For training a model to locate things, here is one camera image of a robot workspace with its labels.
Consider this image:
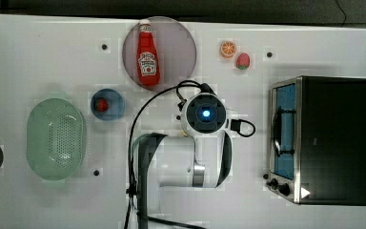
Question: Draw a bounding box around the red ketchup bottle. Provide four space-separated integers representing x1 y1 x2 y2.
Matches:
136 19 160 86

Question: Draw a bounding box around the green colander basket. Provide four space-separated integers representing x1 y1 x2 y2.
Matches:
26 98 87 180

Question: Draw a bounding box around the small red strawberry toy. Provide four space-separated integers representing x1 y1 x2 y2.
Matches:
94 98 109 113

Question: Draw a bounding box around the grey round plate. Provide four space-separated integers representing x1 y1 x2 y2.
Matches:
122 16 196 92

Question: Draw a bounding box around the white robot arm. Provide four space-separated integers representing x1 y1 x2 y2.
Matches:
133 93 233 229

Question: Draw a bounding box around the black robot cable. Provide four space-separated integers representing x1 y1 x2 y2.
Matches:
123 79 257 229

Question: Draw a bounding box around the silver toaster oven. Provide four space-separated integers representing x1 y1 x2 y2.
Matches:
264 76 366 206

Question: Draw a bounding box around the blue bowl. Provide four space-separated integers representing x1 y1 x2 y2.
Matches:
91 89 125 121

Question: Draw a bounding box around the pink strawberry toy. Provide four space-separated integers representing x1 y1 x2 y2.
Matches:
235 52 251 70

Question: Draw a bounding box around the orange slice toy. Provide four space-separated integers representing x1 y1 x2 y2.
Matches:
220 41 236 58

